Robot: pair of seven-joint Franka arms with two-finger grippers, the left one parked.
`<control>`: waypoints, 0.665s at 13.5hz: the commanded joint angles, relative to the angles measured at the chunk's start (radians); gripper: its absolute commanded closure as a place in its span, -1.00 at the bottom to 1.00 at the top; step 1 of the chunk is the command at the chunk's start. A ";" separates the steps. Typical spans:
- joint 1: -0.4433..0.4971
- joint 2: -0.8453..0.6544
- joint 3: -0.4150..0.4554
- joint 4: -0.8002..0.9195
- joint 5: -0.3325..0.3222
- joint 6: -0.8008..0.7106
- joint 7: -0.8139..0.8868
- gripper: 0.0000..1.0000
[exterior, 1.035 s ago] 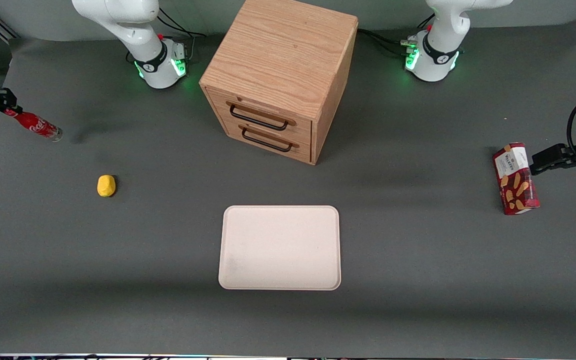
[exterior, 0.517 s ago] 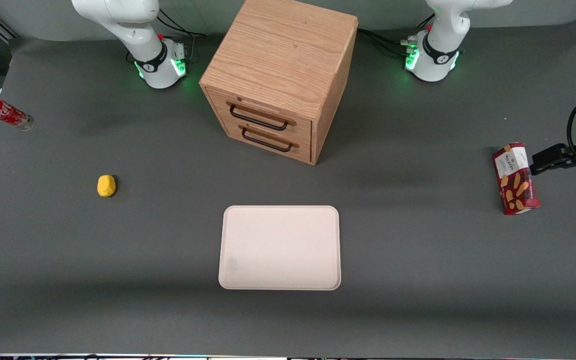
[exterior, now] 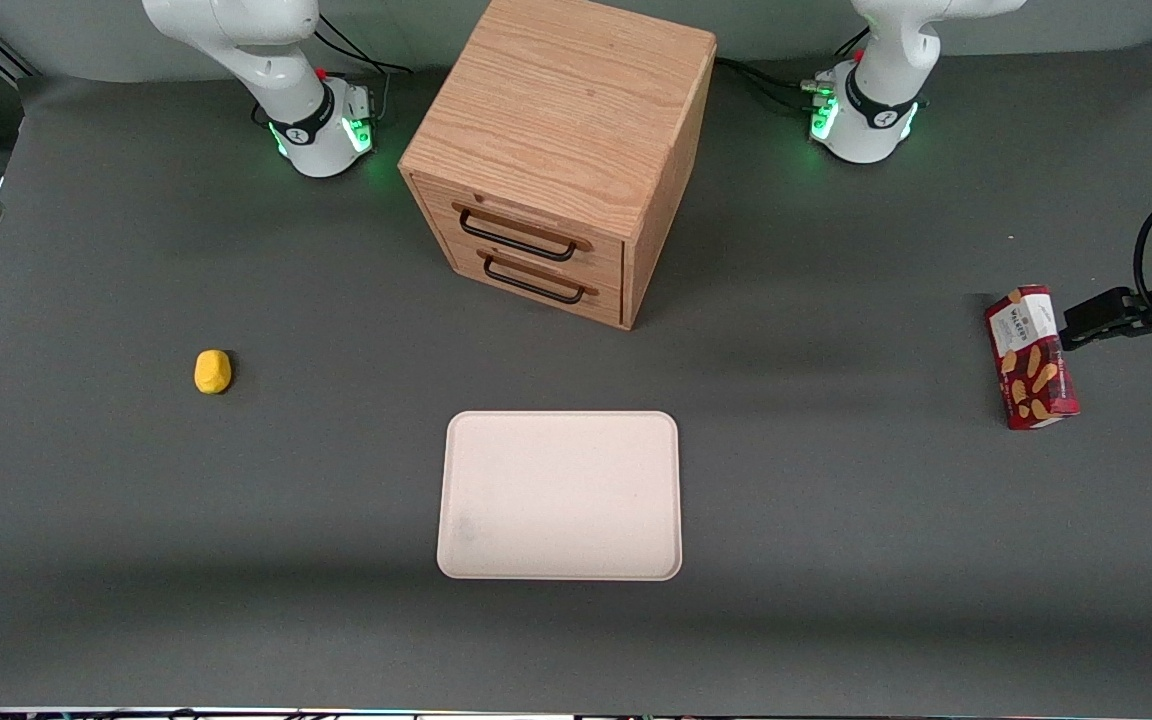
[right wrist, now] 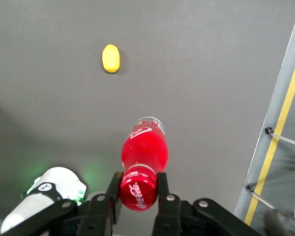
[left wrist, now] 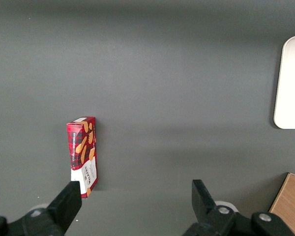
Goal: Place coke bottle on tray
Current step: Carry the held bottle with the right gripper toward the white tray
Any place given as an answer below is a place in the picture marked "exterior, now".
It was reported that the beige plastic tray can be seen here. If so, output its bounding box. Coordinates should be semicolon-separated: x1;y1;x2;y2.
436;410;685;583

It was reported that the red cookie box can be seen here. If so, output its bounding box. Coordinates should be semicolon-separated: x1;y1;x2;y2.
984;284;1081;432

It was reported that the wooden drawer cabinet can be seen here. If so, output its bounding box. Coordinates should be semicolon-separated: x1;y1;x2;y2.
398;0;719;332

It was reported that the yellow lemon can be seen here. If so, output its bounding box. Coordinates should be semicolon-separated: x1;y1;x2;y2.
194;349;234;396

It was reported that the black left base cable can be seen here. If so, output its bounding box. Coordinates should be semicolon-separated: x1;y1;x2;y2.
715;56;837;113

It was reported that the black base cable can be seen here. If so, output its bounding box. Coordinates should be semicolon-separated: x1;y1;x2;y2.
314;14;413;77
715;56;837;113

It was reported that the wooden drawer with small handle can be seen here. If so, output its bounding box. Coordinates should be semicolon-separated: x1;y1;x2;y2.
434;228;627;328

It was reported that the wooden drawer with large handle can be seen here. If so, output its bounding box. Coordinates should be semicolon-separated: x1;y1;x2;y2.
412;176;627;287

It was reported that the small black drawer handle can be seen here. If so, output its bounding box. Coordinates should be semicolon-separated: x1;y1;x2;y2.
477;250;601;306

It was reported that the large black drawer handle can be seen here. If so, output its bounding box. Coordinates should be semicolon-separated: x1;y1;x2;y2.
453;200;595;264

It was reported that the black right base cable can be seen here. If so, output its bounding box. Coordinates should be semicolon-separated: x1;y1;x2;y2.
314;14;413;77

